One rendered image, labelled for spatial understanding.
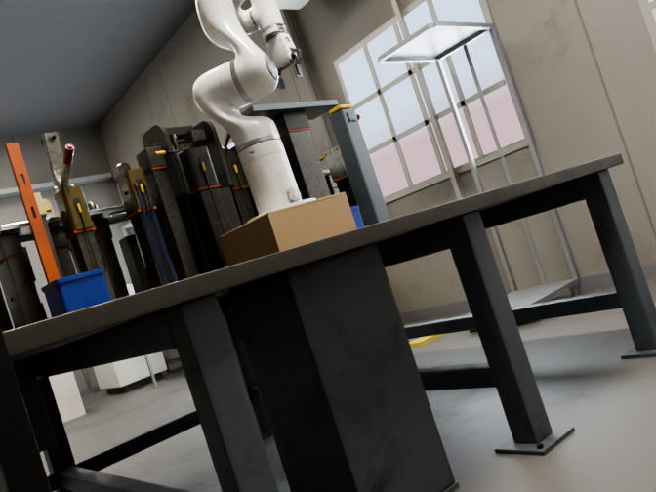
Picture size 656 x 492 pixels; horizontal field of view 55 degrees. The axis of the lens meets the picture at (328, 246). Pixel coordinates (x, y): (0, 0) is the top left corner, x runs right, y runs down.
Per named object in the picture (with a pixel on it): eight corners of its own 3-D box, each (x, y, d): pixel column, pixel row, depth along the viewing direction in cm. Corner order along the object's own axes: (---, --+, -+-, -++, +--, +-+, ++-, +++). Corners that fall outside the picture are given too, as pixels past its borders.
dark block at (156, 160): (193, 288, 185) (149, 153, 186) (205, 284, 180) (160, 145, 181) (179, 293, 182) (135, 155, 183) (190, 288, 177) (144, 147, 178)
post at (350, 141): (380, 231, 226) (342, 116, 228) (394, 225, 221) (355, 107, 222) (365, 235, 221) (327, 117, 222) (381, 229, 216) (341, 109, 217)
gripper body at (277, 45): (292, 28, 213) (303, 60, 213) (272, 42, 220) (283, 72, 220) (276, 27, 208) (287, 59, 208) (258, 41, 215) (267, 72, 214)
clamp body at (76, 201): (113, 314, 173) (74, 192, 174) (128, 308, 166) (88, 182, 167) (90, 321, 168) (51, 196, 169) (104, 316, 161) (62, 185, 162)
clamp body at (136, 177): (172, 297, 183) (134, 176, 184) (189, 290, 176) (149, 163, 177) (152, 303, 179) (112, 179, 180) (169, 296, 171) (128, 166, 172)
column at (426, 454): (460, 486, 161) (379, 241, 162) (376, 550, 141) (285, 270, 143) (381, 477, 185) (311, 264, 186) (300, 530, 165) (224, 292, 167)
